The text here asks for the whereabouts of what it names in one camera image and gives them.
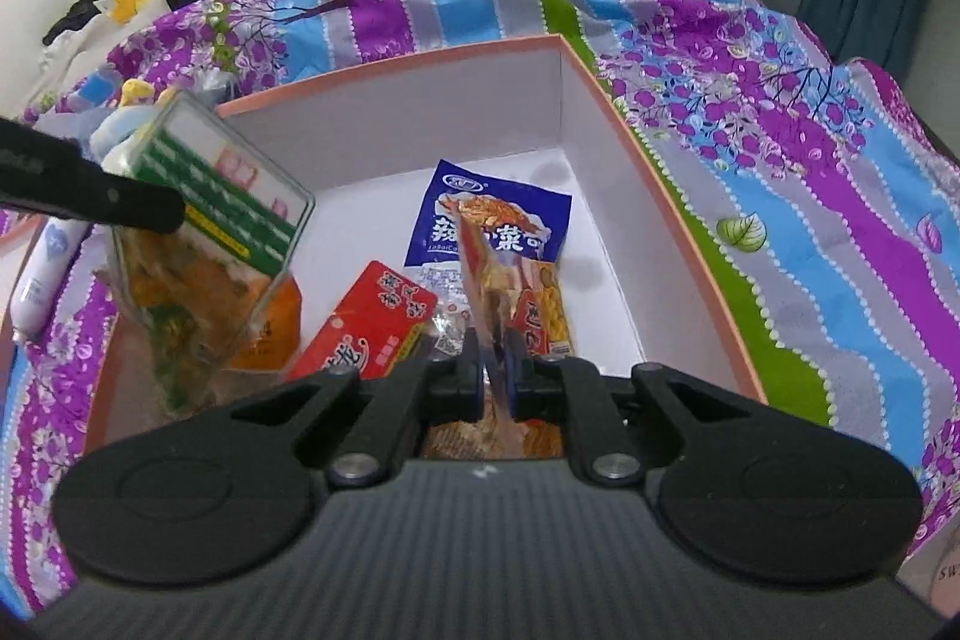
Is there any yellow red snack packet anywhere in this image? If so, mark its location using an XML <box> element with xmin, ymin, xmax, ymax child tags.
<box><xmin>517</xmin><ymin>261</ymin><xmax>577</xmax><ymax>360</ymax></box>

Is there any clear orange snack packet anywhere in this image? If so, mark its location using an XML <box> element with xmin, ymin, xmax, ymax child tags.
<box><xmin>421</xmin><ymin>218</ymin><xmax>565</xmax><ymax>459</ymax></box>

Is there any floral striped blanket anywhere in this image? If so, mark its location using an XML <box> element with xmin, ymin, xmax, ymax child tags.
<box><xmin>0</xmin><ymin>0</ymin><xmax>960</xmax><ymax>618</ymax></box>

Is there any pink cardboard box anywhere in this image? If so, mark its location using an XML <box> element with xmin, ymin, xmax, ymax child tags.
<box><xmin>79</xmin><ymin>32</ymin><xmax>770</xmax><ymax>461</ymax></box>

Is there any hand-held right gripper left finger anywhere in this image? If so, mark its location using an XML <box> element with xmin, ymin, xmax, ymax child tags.
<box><xmin>229</xmin><ymin>329</ymin><xmax>486</xmax><ymax>487</ymax></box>

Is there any pile of clothes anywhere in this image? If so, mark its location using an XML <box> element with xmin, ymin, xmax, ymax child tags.
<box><xmin>41</xmin><ymin>0</ymin><xmax>110</xmax><ymax>47</ymax></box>

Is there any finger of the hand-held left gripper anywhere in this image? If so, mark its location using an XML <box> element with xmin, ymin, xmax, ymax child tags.
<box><xmin>0</xmin><ymin>119</ymin><xmax>186</xmax><ymax>236</ymax></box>

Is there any green label snack packet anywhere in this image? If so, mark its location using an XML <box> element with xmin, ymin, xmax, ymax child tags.
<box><xmin>111</xmin><ymin>89</ymin><xmax>317</xmax><ymax>420</ymax></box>

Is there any blue snack packet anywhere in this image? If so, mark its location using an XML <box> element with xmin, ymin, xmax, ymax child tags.
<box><xmin>403</xmin><ymin>158</ymin><xmax>573</xmax><ymax>311</ymax></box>

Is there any white spray bottle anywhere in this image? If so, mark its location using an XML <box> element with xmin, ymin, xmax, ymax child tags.
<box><xmin>11</xmin><ymin>216</ymin><xmax>91</xmax><ymax>341</ymax></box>

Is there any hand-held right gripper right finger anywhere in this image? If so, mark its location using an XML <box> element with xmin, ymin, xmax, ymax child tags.
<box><xmin>502</xmin><ymin>340</ymin><xmax>751</xmax><ymax>487</ymax></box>

